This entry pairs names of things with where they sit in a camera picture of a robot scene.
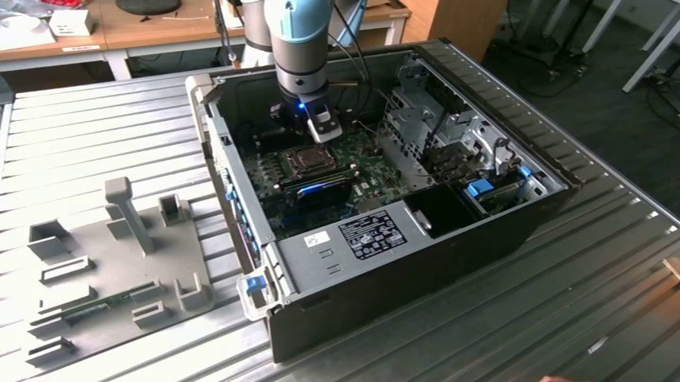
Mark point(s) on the grey parts rack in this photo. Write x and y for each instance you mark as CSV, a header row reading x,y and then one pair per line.
x,y
106,258

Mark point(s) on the blue drive bay tab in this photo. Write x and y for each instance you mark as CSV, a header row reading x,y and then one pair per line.
x,y
525,172

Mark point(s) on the wooden desk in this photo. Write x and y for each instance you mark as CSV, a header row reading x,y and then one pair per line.
x,y
170,28
27,55

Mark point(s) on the white table leg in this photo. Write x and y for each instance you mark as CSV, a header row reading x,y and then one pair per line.
x,y
600,24
650,65

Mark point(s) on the pale blue teach pendant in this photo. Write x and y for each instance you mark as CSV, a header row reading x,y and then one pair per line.
x,y
352,24

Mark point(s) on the wooden cabinet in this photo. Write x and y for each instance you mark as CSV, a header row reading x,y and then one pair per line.
x,y
463,24

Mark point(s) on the grey power supply unit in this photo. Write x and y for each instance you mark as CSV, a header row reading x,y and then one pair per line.
x,y
313,270

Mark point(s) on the silver perforated drive cage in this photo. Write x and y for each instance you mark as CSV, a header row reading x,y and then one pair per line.
x,y
407,131

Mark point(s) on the small white sticker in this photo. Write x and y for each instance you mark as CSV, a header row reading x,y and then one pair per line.
x,y
316,239

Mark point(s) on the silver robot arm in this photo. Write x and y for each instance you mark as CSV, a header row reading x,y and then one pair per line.
x,y
297,44

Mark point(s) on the blue case latch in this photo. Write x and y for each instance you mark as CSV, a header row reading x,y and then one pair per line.
x,y
256,283

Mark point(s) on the black white rating label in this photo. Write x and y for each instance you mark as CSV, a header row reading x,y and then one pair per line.
x,y
372,235

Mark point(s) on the black PC case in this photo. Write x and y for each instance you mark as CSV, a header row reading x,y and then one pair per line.
x,y
399,302

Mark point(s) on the red packet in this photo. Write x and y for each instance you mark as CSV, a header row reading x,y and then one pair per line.
x,y
63,3

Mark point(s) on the silver CPU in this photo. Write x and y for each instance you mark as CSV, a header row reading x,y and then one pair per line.
x,y
309,158

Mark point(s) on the hard disk in blue carrier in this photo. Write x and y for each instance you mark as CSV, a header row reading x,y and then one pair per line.
x,y
481,188

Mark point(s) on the green motherboard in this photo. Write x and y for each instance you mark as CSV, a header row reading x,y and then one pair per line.
x,y
374,169

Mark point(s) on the black graphics card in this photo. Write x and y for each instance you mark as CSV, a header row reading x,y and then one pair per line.
x,y
324,197

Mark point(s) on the black round object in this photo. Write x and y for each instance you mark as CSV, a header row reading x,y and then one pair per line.
x,y
149,6

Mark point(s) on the green RAM stick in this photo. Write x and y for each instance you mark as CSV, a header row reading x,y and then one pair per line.
x,y
98,305

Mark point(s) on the black wheeled stand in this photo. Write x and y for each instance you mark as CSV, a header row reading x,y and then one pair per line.
x,y
570,36

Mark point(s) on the white cardboard box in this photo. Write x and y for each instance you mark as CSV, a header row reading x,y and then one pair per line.
x,y
71,24

